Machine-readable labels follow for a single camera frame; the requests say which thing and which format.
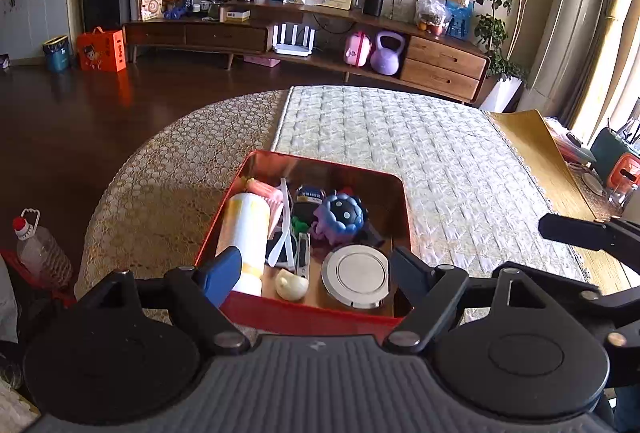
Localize round silver tin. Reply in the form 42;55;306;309
321;245;390;309

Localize white yellow pill bottle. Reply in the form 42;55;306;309
216;193;270;297

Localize cream round ball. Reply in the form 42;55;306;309
274;268;309;302

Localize white frame sunglasses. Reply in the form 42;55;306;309
266;178;296;269

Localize blue purple spiky toy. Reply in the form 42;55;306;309
310;193;368;247

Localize silver nail clipper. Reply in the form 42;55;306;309
295;233;311;279

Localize pink ribbed case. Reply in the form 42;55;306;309
245;179;284;238

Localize black blue white tube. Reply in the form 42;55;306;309
292;184;326;225

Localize green orange tissue box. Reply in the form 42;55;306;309
590;128;639;190

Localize lace tablecloth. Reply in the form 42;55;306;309
74;91;288;297

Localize stack of books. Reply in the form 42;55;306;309
544;117;596;166

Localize quilted cream table mat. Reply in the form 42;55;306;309
271;86;591;281

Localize red metal tin box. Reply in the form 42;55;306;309
193;149;414;344

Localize yellow wood-grain mat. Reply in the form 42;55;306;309
490;110;632;294

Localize plastic oil bottle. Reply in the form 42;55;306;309
12;208;73;289

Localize white standing air conditioner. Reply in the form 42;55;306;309
518;0;612;117

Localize purple kettlebell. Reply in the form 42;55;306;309
370;31;406;76

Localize wooden tv cabinet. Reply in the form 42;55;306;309
124;1;489;103

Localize pink small case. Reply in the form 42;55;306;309
343;31;372;68

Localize white router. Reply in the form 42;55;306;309
271;23;316;57

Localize orange gift bag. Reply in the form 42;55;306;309
76;27;126;72

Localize blue picture box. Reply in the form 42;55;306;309
446;0;473;40

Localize bag of fruit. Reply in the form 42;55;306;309
414;0;451;37

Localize blue trash bin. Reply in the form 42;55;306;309
42;34;70;74

